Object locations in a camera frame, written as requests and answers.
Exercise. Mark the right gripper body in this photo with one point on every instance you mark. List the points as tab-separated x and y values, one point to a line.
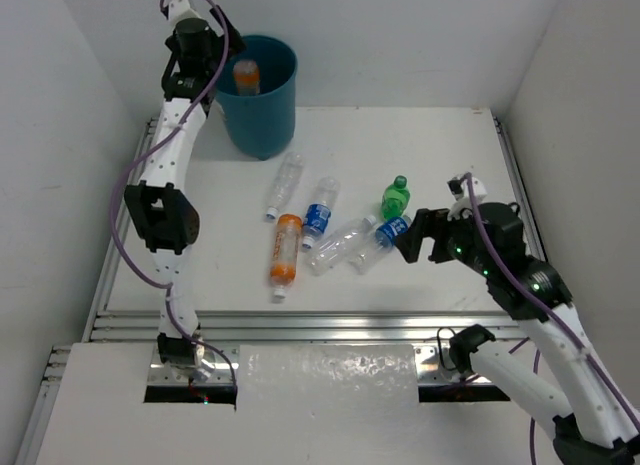
450	237

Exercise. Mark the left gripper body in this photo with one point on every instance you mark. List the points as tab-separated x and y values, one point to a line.
226	40

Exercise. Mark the orange bottle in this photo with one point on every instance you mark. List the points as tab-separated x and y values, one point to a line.
246	75
283	265

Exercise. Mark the clear bottle white cap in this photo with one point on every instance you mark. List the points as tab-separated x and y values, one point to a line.
339	245

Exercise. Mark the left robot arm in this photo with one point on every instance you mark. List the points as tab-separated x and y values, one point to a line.
165	220

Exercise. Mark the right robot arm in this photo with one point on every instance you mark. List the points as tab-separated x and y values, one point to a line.
586	417

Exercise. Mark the teal plastic bin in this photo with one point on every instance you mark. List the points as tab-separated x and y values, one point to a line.
261	126

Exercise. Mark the green plastic bottle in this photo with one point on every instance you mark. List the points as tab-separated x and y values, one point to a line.
395	198

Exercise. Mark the clear bottle blue label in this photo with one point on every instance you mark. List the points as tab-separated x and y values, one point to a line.
319	211

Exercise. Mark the clear bottle blue cap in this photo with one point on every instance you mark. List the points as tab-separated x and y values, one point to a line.
284	185

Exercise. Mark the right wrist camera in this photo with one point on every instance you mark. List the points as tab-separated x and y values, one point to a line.
466	190

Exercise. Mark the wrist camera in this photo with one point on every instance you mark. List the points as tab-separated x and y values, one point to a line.
466	190
178	10

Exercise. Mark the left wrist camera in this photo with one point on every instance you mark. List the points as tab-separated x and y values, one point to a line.
178	10

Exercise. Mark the aluminium front rail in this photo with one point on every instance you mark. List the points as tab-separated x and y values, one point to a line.
348	327

